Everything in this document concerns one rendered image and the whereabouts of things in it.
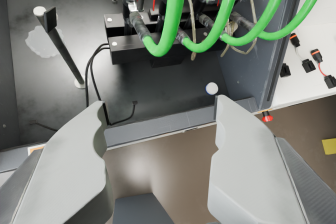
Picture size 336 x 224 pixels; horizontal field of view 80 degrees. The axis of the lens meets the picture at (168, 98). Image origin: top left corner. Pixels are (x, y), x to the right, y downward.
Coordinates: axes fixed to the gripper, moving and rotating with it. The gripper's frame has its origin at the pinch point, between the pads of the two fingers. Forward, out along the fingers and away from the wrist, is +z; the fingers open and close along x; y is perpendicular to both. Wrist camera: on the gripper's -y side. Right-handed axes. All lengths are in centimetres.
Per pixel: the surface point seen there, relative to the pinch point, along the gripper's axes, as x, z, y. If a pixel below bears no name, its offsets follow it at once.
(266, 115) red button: 35, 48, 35
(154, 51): -1.0, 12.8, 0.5
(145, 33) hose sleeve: -2.4, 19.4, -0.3
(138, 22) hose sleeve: -3.7, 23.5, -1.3
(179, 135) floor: 7, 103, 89
